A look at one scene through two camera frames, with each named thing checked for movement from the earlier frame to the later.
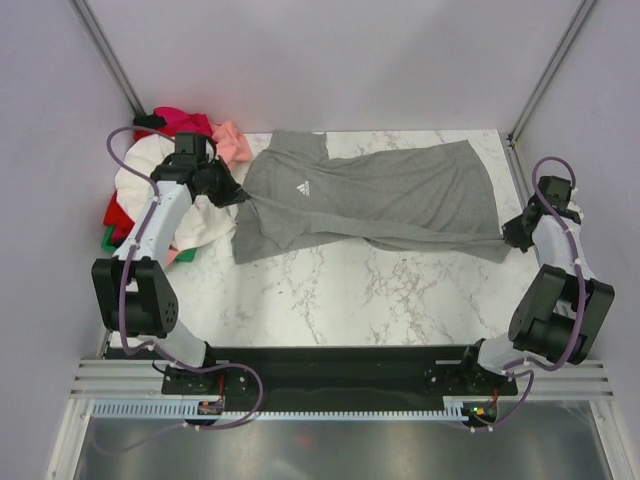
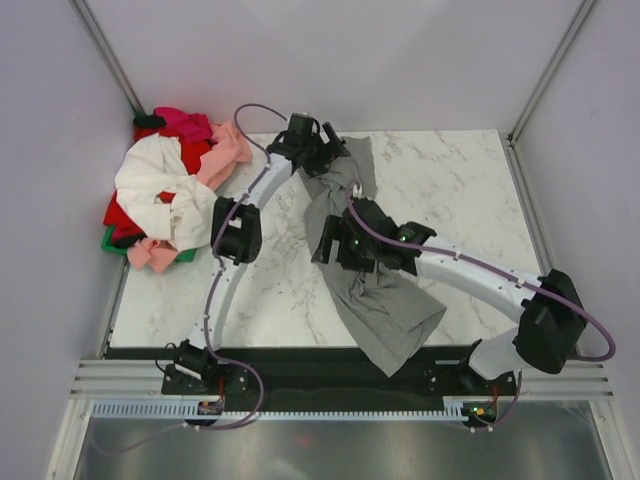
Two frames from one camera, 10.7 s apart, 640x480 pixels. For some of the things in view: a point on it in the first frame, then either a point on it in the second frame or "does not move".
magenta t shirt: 179,121 does not move
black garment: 153,121 does not move
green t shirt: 182,256 does not move
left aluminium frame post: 107,56 does not move
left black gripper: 233,192 -> 328,152
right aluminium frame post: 584,8 does not move
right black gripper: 513,237 -> 337,228
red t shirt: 120,226 does not move
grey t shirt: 429,198 -> 393,312
